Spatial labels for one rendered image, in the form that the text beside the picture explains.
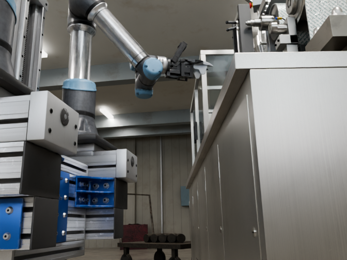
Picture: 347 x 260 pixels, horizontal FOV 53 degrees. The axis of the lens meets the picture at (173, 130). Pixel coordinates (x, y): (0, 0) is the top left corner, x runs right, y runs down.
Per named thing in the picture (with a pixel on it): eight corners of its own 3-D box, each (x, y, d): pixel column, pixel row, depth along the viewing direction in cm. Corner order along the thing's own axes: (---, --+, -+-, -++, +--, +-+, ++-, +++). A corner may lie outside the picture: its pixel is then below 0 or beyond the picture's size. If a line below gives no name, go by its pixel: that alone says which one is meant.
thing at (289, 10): (284, 5, 121) (289, -14, 115) (289, 5, 122) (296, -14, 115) (288, 19, 117) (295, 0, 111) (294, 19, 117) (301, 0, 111)
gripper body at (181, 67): (188, 81, 158) (162, 79, 155) (188, 63, 159) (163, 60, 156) (194, 77, 151) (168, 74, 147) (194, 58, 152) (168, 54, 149)
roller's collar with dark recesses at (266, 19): (258, 33, 145) (257, 20, 147) (273, 33, 145) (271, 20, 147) (263, 25, 139) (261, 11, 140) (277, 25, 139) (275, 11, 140)
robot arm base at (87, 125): (44, 139, 112) (47, 110, 115) (65, 148, 127) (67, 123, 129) (89, 136, 110) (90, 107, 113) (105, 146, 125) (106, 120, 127)
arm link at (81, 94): (60, 109, 114) (62, 71, 117) (60, 120, 126) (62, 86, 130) (97, 111, 117) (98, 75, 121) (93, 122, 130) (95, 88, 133)
